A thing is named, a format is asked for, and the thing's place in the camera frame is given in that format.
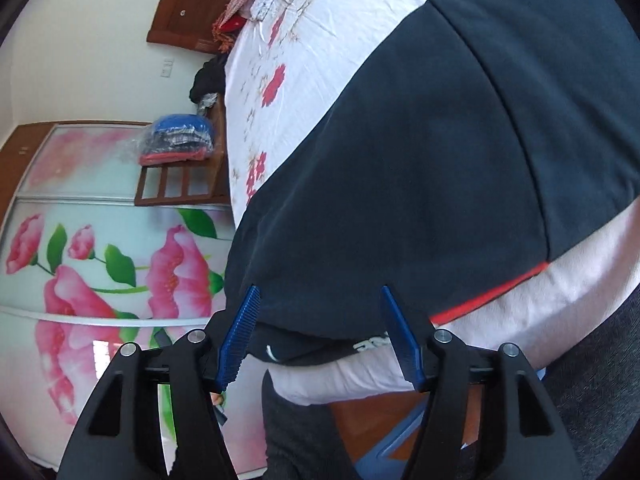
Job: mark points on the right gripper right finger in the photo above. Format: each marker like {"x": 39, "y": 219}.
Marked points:
{"x": 521, "y": 433}

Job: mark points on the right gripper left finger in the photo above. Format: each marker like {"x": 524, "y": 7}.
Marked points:
{"x": 117, "y": 435}

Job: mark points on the dark navy track pants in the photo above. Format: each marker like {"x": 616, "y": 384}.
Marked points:
{"x": 425, "y": 159}

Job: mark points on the black clothing pile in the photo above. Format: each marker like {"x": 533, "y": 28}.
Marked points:
{"x": 210, "y": 78}

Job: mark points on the blue plastic stool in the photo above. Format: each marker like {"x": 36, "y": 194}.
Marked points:
{"x": 390, "y": 423}

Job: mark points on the floral sliding wardrobe door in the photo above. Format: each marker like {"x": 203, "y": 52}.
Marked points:
{"x": 84, "y": 270}

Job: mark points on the wooden chair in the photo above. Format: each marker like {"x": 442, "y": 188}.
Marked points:
{"x": 191, "y": 183}

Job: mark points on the bagged blue red clothes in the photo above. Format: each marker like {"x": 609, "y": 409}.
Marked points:
{"x": 176, "y": 138}

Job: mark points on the red checked patterned blanket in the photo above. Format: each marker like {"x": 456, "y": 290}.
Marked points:
{"x": 228, "y": 25}

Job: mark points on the dark wooden headboard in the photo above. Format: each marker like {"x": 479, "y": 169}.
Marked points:
{"x": 186, "y": 24}

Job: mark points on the bed with white floral sheet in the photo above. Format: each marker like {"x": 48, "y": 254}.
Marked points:
{"x": 350, "y": 110}

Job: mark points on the white wall switch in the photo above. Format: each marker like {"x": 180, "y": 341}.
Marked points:
{"x": 168, "y": 65}

